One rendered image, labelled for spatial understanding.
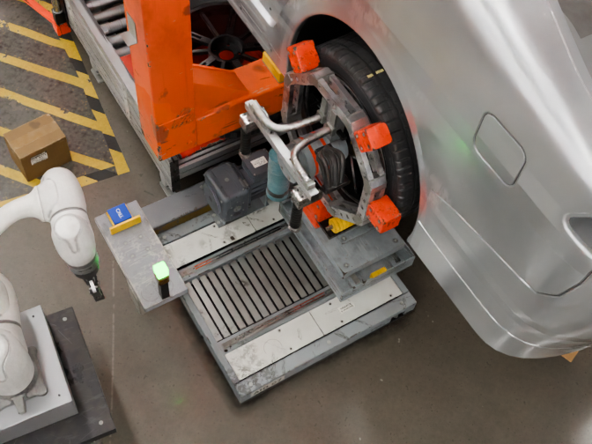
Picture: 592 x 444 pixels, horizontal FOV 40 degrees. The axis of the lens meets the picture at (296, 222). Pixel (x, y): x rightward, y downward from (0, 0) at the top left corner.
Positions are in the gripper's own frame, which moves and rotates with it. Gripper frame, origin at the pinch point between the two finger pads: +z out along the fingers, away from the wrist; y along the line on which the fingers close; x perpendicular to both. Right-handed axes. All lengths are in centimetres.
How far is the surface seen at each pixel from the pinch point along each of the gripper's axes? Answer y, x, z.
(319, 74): -34, 87, -28
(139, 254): -28.6, 16.4, 35.0
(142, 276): -19.7, 14.7, 35.0
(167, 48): -61, 45, -29
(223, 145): -78, 65, 56
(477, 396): 53, 123, 87
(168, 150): -60, 39, 22
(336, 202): -16, 88, 22
